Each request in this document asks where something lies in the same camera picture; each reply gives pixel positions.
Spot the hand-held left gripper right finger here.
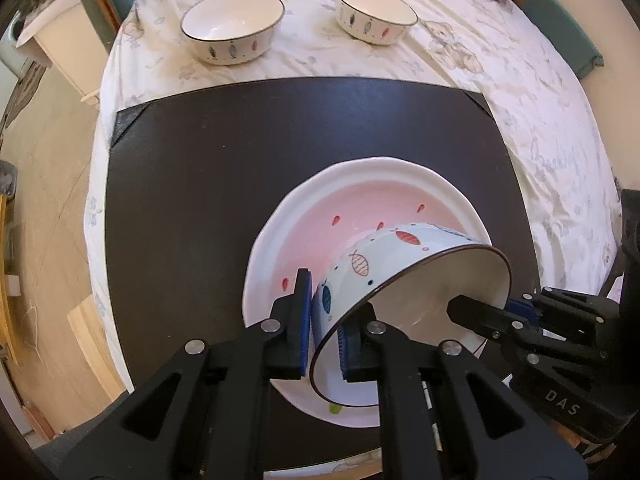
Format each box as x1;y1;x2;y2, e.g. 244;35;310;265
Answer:
336;306;590;480

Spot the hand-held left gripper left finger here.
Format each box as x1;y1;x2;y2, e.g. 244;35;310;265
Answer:
117;267;315;480

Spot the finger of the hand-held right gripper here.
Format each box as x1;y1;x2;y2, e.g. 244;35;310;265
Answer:
510;287;621;336
447;295;543;366

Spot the white fish-print bowl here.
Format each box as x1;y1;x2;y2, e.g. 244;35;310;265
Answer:
309;223;513;407
180;0;286;66
336;0;418;46

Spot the pink strawberry plate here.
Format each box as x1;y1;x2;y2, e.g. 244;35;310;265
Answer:
242;156;492;428

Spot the black desk mat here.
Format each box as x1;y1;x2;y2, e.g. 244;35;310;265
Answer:
102;76;543;476

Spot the light wooden board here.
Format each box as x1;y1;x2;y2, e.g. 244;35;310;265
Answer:
67;292;126;403

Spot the white printed bed sheet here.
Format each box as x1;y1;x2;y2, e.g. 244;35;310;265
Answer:
82;0;626;476

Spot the yellow wooden rack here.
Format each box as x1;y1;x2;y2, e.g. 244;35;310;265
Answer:
0;195;24;367

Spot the small grey bin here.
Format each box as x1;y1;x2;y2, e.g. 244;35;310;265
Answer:
0;160;19;197

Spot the white nightstand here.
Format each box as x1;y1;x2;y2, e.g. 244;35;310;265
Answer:
15;0;121;106

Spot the dark patterned floor rug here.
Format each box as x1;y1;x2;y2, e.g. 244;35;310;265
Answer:
0;60;47;132

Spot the white washing machine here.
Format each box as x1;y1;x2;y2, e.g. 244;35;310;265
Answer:
0;10;30;77

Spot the teal bed frame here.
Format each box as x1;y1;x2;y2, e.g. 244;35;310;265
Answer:
60;0;606;78

